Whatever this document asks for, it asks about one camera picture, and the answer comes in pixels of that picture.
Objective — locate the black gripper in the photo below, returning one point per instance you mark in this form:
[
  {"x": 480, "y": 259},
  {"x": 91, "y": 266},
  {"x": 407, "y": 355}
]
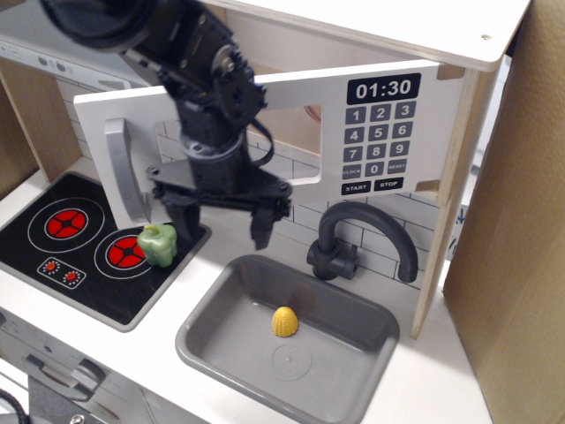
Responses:
[{"x": 223, "y": 178}]

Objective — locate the white toy microwave door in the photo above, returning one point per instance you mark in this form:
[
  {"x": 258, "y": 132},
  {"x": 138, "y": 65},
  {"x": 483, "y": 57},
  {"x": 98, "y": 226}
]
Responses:
[{"x": 309, "y": 132}]

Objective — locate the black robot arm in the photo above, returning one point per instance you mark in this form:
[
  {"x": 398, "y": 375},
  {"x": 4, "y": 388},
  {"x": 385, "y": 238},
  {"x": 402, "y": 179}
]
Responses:
[{"x": 194, "y": 56}]

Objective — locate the white wooden microwave cabinet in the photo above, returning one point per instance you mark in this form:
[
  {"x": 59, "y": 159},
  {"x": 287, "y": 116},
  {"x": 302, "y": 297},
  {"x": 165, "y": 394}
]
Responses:
[{"x": 286, "y": 36}]

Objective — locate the green toy bell pepper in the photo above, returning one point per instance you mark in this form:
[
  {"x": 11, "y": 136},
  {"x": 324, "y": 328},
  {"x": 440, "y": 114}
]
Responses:
[{"x": 158, "y": 242}]

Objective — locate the dark grey toy faucet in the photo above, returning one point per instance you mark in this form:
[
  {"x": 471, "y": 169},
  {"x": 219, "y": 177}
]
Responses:
[{"x": 331, "y": 257}]

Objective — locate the yellow toy corn piece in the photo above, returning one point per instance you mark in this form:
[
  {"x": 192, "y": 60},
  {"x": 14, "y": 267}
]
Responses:
[{"x": 285, "y": 322}]

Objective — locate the black toy stovetop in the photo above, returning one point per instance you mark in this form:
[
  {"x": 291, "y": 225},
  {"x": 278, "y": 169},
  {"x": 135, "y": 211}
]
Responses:
[{"x": 66, "y": 243}]

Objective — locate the grey toy sink basin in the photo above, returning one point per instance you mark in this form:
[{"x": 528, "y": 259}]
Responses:
[{"x": 325, "y": 373}]

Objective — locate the grey toy oven front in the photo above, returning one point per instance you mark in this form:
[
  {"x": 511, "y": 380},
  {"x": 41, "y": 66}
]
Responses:
[{"x": 106, "y": 394}]

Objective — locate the grey toy range hood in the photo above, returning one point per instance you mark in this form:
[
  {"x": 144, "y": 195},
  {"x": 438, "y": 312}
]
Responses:
[{"x": 29, "y": 38}]

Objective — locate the brown cardboard box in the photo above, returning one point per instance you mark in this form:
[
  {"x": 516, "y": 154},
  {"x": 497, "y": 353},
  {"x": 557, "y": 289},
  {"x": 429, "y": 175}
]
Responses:
[{"x": 505, "y": 286}]

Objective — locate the grey microwave door handle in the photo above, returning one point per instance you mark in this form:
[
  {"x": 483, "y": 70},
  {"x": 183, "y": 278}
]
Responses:
[{"x": 118, "y": 141}]

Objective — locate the grey oven door handle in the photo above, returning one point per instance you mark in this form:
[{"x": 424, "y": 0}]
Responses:
[{"x": 78, "y": 384}]

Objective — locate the grey metal bracket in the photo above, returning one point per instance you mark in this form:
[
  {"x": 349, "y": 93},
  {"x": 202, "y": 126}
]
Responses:
[{"x": 47, "y": 406}]

